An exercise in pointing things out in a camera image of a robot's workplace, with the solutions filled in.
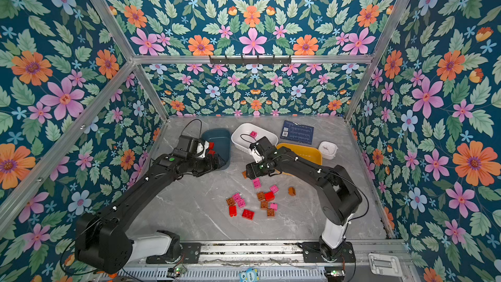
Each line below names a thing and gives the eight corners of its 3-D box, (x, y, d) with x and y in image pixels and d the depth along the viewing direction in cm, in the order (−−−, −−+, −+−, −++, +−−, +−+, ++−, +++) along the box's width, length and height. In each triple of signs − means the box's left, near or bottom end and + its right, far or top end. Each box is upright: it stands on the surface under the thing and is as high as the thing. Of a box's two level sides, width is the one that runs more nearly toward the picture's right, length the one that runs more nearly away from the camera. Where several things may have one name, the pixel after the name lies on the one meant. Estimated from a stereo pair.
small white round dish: (321, 160, 102) (322, 156, 99) (318, 144, 109) (319, 140, 106) (338, 160, 102) (340, 156, 99) (333, 144, 109) (335, 140, 106)
